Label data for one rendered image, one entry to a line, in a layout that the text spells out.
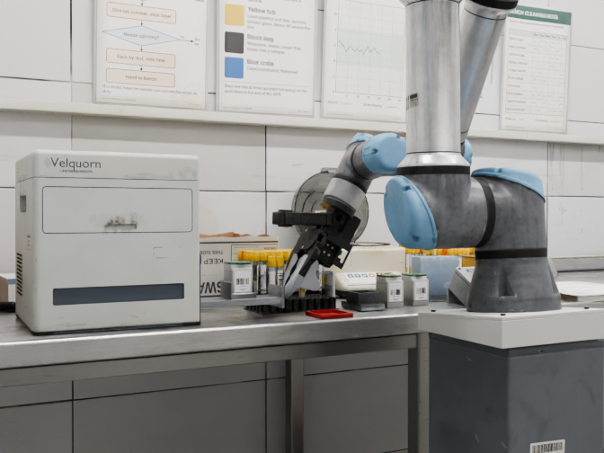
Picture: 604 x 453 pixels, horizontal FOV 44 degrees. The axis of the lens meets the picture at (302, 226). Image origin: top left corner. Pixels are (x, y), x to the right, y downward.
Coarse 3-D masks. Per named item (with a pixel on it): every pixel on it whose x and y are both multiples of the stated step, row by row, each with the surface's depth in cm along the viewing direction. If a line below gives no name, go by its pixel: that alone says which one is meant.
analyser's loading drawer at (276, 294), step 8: (224, 280) 140; (224, 288) 140; (232, 288) 137; (272, 288) 144; (280, 288) 141; (224, 296) 140; (232, 296) 137; (240, 296) 138; (248, 296) 138; (256, 296) 143; (264, 296) 143; (272, 296) 143; (280, 296) 141; (200, 304) 134; (208, 304) 134; (216, 304) 135; (224, 304) 136; (232, 304) 137; (240, 304) 138; (248, 304) 138; (256, 304) 139; (264, 304) 140; (272, 304) 145; (280, 304) 141
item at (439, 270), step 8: (416, 256) 171; (424, 256) 171; (432, 256) 171; (440, 256) 171; (448, 256) 171; (456, 256) 172; (416, 264) 170; (424, 264) 169; (432, 264) 170; (440, 264) 170; (448, 264) 171; (456, 264) 172; (416, 272) 170; (424, 272) 169; (432, 272) 170; (440, 272) 170; (448, 272) 171; (432, 280) 170; (440, 280) 170; (448, 280) 171; (432, 288) 170; (440, 288) 171; (432, 296) 170; (440, 296) 171
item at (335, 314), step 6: (306, 312) 145; (312, 312) 144; (318, 312) 147; (324, 312) 148; (330, 312) 148; (336, 312) 148; (342, 312) 146; (348, 312) 144; (324, 318) 140; (330, 318) 141
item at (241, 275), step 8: (224, 264) 141; (240, 264) 139; (248, 264) 140; (224, 272) 141; (232, 272) 138; (240, 272) 138; (248, 272) 139; (232, 280) 138; (240, 280) 138; (248, 280) 139; (240, 288) 138; (248, 288) 139
